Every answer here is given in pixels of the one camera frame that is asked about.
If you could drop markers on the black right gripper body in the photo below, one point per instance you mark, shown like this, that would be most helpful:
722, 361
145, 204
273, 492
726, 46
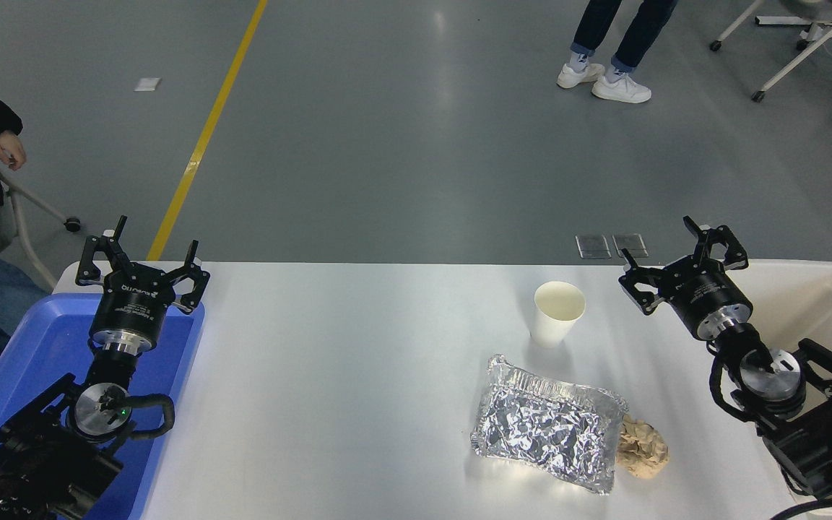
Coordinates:
705, 292

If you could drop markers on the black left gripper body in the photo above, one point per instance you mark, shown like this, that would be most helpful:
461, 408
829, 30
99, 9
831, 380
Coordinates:
131, 303

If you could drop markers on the white paper cup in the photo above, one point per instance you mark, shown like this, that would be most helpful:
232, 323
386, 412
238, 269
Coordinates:
557, 318

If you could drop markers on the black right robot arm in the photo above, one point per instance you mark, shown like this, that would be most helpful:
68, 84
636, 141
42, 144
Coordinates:
820, 433

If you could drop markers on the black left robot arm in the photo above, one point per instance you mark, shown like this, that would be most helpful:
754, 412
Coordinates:
40, 455

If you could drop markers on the person's hand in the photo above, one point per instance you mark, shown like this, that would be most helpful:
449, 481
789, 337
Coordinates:
8, 148

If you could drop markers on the metal floor plate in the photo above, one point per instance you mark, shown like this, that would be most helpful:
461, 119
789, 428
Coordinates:
593, 246
630, 245

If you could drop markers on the blue plastic tray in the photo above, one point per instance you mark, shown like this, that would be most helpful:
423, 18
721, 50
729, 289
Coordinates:
33, 339

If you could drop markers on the large pale bin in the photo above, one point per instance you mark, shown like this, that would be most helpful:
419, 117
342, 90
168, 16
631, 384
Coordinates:
813, 296

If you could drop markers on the crumpled tan paper ball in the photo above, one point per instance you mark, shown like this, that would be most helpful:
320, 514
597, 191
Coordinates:
643, 451

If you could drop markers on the crumpled foil tray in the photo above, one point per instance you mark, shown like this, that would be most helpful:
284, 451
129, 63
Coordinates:
546, 426

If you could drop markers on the standing person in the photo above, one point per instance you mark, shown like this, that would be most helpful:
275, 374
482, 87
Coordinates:
633, 43

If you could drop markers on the white wheeled chair frame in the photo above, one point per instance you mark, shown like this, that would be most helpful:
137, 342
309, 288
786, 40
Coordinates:
29, 202

